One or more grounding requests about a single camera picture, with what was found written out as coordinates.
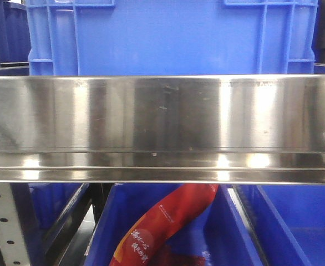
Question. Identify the blue bin lower middle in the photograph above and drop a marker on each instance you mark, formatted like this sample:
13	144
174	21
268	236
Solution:
216	237

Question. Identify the blue bin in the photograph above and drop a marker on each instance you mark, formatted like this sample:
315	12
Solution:
289	222
216	237

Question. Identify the blue bin lower right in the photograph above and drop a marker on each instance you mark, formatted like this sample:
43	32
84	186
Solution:
289	222

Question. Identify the red snack package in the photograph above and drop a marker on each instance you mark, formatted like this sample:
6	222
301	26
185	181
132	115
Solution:
163	220

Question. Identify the large blue plastic crate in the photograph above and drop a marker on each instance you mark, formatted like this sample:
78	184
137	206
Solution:
171	37

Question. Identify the white perforated upright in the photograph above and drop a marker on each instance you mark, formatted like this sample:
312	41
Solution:
12	244

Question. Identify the stainless steel shelf rail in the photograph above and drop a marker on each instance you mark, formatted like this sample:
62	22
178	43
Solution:
204	129

